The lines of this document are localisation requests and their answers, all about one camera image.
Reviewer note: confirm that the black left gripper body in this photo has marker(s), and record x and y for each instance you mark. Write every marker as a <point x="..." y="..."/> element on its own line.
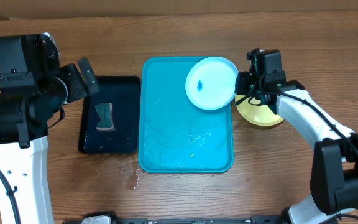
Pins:
<point x="76" y="88"/>

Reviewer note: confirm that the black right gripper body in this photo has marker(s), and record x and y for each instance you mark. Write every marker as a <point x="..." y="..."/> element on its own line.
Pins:
<point x="246" y="85"/>

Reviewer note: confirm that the green scrubbing sponge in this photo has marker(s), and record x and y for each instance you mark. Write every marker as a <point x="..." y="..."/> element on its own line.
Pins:
<point x="104" y="111"/>

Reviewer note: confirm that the light blue plate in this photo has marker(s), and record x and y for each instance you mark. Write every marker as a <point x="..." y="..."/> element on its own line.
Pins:
<point x="210" y="83"/>

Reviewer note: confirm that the yellow plate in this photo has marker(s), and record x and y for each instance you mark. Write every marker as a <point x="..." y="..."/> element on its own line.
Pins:
<point x="258" y="115"/>

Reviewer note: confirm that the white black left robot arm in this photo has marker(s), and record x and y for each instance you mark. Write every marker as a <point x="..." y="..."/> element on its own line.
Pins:
<point x="33" y="87"/>

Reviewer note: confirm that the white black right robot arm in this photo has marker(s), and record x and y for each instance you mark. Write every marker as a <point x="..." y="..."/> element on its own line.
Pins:
<point x="334" y="172"/>

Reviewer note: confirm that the black plastic tray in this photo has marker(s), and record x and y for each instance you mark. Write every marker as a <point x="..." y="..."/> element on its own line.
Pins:
<point x="124" y="94"/>

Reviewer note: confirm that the blue plastic tray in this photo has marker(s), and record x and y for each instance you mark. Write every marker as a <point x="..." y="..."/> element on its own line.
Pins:
<point x="175" y="136"/>

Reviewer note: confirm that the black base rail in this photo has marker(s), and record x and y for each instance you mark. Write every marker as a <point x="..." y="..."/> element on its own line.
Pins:
<point x="112" y="218"/>

